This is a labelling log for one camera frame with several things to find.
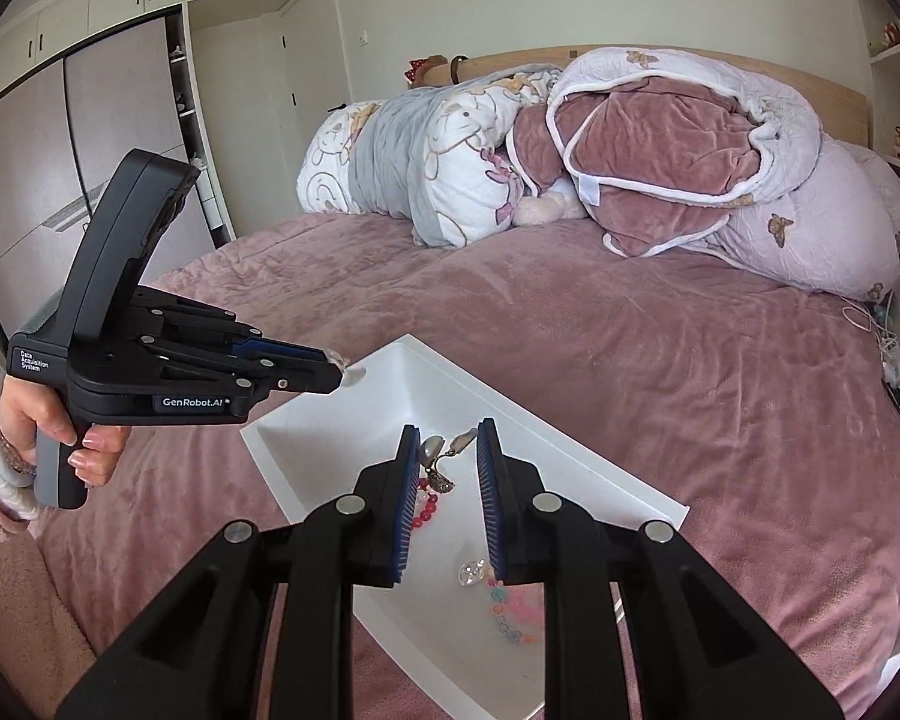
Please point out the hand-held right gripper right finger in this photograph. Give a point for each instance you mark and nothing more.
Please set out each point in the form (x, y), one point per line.
(489, 517)

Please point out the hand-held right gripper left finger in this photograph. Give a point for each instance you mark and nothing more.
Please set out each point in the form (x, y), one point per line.
(407, 517)

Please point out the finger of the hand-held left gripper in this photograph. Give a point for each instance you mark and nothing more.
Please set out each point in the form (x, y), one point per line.
(285, 350)
(300, 379)

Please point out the white storage box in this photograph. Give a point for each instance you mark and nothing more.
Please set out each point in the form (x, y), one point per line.
(330, 435)

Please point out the person's left hand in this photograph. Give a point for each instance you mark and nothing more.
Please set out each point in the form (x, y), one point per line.
(22, 420)

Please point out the narrow white open shelf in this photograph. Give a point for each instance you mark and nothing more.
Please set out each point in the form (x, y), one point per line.
(195, 165)

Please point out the grey sliding door wardrobe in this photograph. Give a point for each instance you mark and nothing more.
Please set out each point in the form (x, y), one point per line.
(120, 127)

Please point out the cream closet door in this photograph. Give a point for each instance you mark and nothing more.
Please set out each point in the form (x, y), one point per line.
(232, 127)

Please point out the bear print rolled duvet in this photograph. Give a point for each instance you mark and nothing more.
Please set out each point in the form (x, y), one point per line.
(390, 157)

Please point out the pink plush bedspread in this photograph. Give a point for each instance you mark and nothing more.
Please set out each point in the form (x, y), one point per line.
(645, 360)

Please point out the cream room door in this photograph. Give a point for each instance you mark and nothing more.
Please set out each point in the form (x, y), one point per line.
(311, 90)

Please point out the pale pink plush toy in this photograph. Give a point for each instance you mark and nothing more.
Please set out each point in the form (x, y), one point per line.
(540, 210)

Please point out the red bow ornament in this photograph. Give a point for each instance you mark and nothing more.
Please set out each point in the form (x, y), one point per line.
(420, 69)

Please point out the lilac butterfly rolled quilt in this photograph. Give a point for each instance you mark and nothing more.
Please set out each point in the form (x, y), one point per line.
(645, 150)

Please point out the small brown figurine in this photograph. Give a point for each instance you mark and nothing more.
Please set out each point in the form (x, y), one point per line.
(889, 34)

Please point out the white wall shelf unit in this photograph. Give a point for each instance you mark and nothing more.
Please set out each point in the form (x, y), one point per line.
(889, 60)

